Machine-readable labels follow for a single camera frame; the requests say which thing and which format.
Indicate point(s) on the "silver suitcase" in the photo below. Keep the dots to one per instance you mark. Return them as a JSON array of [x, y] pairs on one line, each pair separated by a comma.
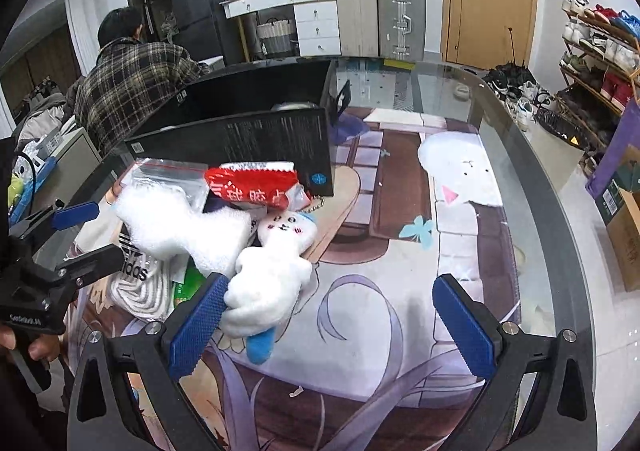
[[401, 18]]

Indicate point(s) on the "grey cabinet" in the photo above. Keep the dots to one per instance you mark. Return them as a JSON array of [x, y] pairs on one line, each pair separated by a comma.
[[70, 161]]

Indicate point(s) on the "black umbrella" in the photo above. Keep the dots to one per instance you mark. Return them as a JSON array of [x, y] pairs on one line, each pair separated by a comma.
[[510, 71]]

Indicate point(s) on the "purple bag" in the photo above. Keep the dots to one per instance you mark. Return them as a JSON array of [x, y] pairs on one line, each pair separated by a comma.
[[620, 146]]

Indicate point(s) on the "black cardboard box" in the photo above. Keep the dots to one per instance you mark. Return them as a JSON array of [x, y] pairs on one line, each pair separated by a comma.
[[250, 141]]

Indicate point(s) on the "white cloth bag black logo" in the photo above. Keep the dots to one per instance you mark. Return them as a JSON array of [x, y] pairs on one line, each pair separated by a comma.
[[137, 291]]

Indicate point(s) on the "pile of clothes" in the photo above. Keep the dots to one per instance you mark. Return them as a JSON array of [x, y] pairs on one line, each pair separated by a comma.
[[45, 106]]

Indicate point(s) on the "woven basket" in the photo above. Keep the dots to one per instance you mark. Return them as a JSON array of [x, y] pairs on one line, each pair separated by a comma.
[[274, 36]]

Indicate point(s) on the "beige suitcase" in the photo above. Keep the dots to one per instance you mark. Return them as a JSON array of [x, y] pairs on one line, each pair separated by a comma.
[[356, 16]]

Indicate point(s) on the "person's left hand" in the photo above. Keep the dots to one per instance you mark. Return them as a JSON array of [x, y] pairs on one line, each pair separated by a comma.
[[45, 350]]

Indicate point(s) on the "red and white packet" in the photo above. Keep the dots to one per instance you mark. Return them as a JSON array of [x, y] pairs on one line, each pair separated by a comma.
[[250, 183]]

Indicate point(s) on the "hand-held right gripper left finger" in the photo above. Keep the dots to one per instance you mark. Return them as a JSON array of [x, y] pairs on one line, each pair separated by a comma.
[[200, 326]]

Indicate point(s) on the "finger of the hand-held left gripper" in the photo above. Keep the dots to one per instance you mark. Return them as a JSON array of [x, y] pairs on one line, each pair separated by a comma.
[[75, 215], [85, 267]]

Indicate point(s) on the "brown cardboard box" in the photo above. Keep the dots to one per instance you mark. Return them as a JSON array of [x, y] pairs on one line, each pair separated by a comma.
[[627, 241]]

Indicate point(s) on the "clear zip bag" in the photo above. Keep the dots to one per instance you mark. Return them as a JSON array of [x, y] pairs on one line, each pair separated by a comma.
[[165, 173]]

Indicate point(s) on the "pile of shoes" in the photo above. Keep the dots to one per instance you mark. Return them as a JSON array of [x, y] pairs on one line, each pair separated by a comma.
[[525, 98]]

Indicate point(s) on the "white dresser desk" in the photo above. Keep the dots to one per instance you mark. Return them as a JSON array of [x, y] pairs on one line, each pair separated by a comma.
[[300, 16]]

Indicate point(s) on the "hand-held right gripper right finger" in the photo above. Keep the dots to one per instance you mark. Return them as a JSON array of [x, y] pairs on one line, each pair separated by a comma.
[[462, 331]]

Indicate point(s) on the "beige slipper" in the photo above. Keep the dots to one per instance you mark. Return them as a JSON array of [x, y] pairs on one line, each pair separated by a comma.
[[460, 91]]

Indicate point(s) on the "wooden shoe rack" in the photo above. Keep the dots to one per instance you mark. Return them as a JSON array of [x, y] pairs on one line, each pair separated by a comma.
[[595, 56]]

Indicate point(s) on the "dark green box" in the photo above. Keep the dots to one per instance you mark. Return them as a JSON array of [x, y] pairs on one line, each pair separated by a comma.
[[614, 201]]

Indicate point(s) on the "white foam piece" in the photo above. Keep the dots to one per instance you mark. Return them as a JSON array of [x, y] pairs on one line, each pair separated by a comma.
[[160, 221]]

